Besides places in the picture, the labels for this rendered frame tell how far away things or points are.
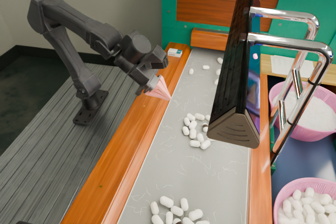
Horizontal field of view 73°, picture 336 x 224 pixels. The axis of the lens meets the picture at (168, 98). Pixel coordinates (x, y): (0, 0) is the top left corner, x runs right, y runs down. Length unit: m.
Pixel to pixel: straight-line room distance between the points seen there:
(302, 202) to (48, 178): 0.73
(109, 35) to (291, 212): 0.67
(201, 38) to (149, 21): 1.03
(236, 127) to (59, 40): 0.66
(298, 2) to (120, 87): 0.82
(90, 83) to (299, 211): 0.75
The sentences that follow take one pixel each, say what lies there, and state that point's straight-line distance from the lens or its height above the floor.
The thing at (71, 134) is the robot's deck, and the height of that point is 0.67.
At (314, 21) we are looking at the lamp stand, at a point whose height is 1.10.
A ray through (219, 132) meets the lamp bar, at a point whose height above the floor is 1.06.
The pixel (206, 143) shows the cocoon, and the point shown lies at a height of 0.76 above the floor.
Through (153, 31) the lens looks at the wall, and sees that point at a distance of 2.09.
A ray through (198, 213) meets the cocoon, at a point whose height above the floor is 0.76.
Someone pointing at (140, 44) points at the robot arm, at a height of 1.04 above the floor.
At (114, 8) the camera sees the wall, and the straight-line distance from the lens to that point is 2.13.
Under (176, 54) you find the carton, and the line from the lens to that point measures 1.07.
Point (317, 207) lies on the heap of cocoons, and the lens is 0.75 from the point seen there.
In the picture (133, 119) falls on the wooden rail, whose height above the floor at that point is 0.76.
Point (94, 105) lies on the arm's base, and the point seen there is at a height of 0.70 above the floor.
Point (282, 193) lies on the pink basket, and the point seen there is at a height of 0.76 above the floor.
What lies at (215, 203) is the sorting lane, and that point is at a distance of 0.66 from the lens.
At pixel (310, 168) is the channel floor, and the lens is 0.90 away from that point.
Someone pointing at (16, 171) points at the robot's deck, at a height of 0.67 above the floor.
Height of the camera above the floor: 1.34
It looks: 42 degrees down
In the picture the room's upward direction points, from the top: straight up
